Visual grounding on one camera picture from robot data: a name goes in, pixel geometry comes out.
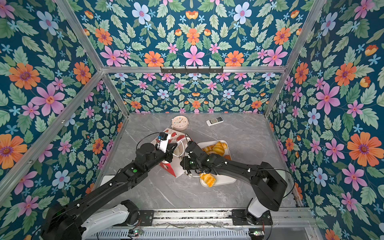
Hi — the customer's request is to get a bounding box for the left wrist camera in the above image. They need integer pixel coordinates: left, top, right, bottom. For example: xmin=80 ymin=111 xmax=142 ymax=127
xmin=155 ymin=132 xmax=169 ymax=153

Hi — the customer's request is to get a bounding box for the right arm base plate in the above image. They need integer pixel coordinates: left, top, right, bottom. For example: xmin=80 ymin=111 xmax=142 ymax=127
xmin=229 ymin=209 xmax=273 ymax=226

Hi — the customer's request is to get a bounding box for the pale yellow croissant bread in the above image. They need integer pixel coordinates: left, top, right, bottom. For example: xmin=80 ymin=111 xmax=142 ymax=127
xmin=212 ymin=142 xmax=226 ymax=156

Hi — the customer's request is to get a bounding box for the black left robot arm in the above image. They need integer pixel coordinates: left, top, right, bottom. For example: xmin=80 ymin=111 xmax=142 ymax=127
xmin=41 ymin=143 xmax=178 ymax=240

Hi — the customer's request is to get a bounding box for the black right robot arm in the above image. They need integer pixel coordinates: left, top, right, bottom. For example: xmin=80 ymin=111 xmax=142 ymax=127
xmin=180 ymin=141 xmax=288 ymax=212

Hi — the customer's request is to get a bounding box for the white rectangular tray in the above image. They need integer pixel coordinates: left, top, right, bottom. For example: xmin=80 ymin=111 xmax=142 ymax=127
xmin=197 ymin=140 xmax=237 ymax=188

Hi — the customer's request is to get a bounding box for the orange swirl fake bread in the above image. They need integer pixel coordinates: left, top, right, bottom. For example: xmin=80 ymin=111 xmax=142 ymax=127
xmin=200 ymin=174 xmax=217 ymax=188

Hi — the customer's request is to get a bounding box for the black hook rail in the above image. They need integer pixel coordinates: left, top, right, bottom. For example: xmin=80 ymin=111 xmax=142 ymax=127
xmin=160 ymin=67 xmax=224 ymax=74

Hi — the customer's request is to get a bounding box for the white box on table edge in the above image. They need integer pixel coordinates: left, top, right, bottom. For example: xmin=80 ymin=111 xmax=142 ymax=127
xmin=100 ymin=175 xmax=115 ymax=186

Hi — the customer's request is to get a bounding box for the long yellow fake bread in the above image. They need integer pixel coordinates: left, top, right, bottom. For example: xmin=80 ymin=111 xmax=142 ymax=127
xmin=203 ymin=145 xmax=214 ymax=153

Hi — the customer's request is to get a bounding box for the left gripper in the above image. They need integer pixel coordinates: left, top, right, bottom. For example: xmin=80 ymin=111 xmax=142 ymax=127
xmin=145 ymin=141 xmax=179 ymax=173

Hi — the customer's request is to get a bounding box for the white remote control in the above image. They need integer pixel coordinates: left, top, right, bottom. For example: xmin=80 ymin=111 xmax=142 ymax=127
xmin=206 ymin=117 xmax=224 ymax=127

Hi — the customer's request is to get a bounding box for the red white paper bag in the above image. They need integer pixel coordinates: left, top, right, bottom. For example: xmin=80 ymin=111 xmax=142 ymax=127
xmin=159 ymin=128 xmax=190 ymax=178

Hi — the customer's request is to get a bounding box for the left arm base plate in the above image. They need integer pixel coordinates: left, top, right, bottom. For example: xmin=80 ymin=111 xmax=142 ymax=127
xmin=126 ymin=210 xmax=155 ymax=227

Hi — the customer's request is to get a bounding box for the brown croissant fake bread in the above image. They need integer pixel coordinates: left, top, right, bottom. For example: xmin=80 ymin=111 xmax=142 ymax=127
xmin=223 ymin=155 xmax=232 ymax=161

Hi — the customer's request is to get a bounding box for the pink round clock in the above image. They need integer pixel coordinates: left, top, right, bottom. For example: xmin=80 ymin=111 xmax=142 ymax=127
xmin=171 ymin=116 xmax=189 ymax=132

